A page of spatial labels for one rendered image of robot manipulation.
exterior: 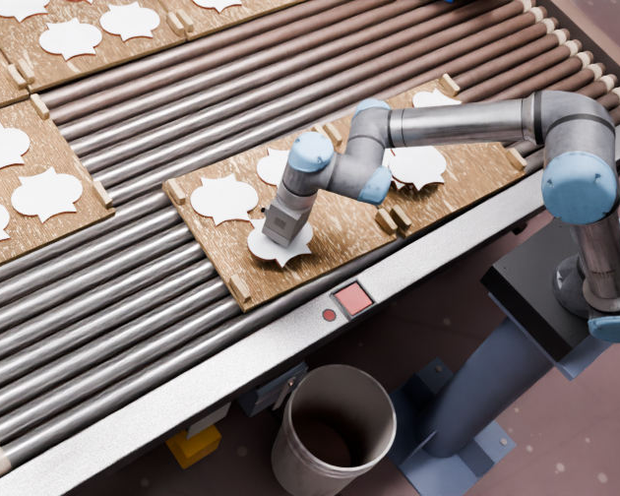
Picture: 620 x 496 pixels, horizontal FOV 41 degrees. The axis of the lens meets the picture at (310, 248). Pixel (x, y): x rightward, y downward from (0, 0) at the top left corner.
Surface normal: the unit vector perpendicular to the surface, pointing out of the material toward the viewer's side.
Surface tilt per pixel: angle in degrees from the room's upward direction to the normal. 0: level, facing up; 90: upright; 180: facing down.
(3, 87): 0
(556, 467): 0
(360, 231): 0
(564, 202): 85
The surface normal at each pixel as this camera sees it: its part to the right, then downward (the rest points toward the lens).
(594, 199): -0.26, 0.72
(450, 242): 0.22, -0.53
